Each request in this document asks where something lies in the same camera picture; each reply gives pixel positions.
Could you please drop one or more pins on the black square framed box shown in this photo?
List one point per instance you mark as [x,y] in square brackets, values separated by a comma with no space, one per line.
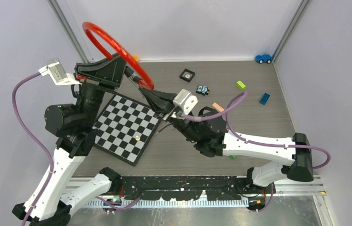
[187,75]

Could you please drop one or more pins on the black white checkerboard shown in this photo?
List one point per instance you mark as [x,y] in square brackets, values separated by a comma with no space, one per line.
[117,125]

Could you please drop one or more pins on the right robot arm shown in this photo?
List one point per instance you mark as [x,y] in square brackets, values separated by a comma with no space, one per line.
[212,136]

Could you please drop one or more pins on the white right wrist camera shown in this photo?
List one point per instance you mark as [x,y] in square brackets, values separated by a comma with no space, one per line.
[185,100]

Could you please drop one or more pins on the red cable lock chrome cylinder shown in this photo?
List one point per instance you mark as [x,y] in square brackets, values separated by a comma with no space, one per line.
[90,28]

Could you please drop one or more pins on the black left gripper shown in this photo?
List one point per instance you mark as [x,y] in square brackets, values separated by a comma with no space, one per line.
[108,73]

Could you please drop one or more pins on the lime green block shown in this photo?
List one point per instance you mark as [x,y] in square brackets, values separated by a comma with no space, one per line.
[240,85]

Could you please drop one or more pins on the pink eraser block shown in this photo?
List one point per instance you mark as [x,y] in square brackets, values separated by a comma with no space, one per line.
[217,107]

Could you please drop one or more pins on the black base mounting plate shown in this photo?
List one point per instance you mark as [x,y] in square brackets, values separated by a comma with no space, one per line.
[183,188]

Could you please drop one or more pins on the blue toy car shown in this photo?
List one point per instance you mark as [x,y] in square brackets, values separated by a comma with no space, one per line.
[265,58]

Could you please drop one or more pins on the blue lego brick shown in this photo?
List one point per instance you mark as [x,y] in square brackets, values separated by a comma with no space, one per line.
[264,99]

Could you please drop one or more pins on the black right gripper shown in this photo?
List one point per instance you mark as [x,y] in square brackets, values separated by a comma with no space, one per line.
[161,102]

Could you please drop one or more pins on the blue owl toy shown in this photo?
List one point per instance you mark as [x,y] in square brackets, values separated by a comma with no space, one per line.
[202,89]

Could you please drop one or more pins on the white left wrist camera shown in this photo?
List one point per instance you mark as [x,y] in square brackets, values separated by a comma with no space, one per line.
[57,73]

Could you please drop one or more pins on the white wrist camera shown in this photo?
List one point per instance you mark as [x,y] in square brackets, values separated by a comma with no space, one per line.
[185,100]
[57,73]

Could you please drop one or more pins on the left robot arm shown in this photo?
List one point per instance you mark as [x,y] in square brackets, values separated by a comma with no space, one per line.
[72,124]

